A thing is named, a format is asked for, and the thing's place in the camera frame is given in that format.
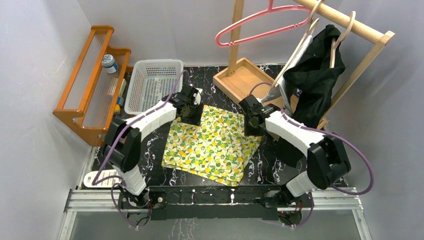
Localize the yellow green patterned cloth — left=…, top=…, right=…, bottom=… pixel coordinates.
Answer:
left=161, top=105, right=262, bottom=187

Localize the white cloth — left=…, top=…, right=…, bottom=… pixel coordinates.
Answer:
left=260, top=36, right=313, bottom=117

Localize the black skirt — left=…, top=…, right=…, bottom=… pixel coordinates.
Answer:
left=274, top=24, right=347, bottom=168

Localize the beige wooden hanger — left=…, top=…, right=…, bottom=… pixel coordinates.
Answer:
left=329, top=11, right=356, bottom=69

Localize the pink hanger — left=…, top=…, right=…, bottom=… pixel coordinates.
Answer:
left=214, top=0, right=312, bottom=48

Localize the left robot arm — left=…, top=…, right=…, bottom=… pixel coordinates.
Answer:
left=100, top=85, right=204, bottom=208

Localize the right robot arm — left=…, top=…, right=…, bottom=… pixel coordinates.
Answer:
left=239, top=95, right=351, bottom=207

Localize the wooden clothes rack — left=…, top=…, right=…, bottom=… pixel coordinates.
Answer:
left=213, top=0, right=395, bottom=108

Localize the white plastic basket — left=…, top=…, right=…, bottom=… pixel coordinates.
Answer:
left=124, top=59, right=184, bottom=115

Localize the small white blue jar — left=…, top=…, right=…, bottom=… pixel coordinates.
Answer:
left=101, top=54, right=119, bottom=74

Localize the orange wooden shelf rack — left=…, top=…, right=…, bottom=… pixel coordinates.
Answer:
left=52, top=25, right=133, bottom=147

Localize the white label tag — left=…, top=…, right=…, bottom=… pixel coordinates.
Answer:
left=82, top=169, right=121, bottom=189

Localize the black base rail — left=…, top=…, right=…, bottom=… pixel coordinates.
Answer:
left=149, top=185, right=289, bottom=221

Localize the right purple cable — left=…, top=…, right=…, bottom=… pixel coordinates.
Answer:
left=248, top=81, right=375, bottom=196

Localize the purple cable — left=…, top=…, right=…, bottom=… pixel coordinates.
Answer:
left=92, top=70, right=190, bottom=229
left=248, top=81, right=375, bottom=196

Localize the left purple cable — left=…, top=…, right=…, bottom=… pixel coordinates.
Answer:
left=92, top=70, right=190, bottom=229

